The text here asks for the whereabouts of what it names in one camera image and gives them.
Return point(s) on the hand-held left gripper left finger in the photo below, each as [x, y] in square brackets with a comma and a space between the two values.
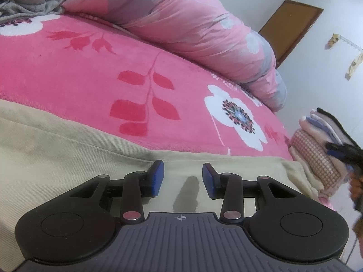
[158, 178]

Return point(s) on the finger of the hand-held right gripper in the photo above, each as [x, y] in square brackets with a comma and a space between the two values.
[336, 150]

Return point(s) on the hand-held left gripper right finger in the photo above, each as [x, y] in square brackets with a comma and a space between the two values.
[208, 181]

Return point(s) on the beige pants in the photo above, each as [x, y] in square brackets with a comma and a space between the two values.
[71, 147]

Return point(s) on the stack of folded clothes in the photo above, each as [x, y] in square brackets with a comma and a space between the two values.
[312, 153]

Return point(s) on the person's right hand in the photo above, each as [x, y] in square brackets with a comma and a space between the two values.
[356, 188]

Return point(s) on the yellow hanging cloth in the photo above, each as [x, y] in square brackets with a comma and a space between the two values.
[333, 40]
[354, 68]

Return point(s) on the pink floral blanket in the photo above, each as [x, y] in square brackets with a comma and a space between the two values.
[85, 70]

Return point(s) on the brown wooden door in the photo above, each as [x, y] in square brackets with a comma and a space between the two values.
[295, 25]

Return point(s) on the pink grey floral quilt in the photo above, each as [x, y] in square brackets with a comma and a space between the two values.
[184, 19]

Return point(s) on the crumpled grey garment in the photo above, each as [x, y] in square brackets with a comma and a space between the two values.
[25, 2]

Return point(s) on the white wall hook rail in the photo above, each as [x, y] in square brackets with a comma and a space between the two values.
[350, 43]

